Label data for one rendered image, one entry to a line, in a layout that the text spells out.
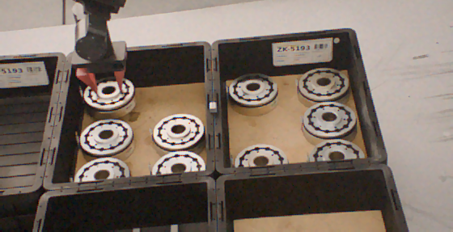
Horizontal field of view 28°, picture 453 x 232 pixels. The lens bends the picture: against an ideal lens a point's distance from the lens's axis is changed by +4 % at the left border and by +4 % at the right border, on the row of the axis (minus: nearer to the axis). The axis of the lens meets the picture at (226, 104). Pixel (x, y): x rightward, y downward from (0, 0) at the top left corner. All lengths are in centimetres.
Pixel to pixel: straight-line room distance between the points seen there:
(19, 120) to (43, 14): 184
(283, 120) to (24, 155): 52
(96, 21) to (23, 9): 213
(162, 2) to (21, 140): 190
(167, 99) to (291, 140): 30
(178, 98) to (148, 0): 185
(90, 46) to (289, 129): 43
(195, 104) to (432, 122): 52
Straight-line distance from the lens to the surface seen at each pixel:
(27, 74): 190
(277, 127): 175
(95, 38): 162
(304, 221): 158
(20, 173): 176
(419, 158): 188
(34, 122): 187
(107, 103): 179
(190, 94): 185
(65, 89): 177
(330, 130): 170
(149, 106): 184
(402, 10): 229
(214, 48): 181
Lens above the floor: 201
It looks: 41 degrees down
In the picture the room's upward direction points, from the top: 6 degrees counter-clockwise
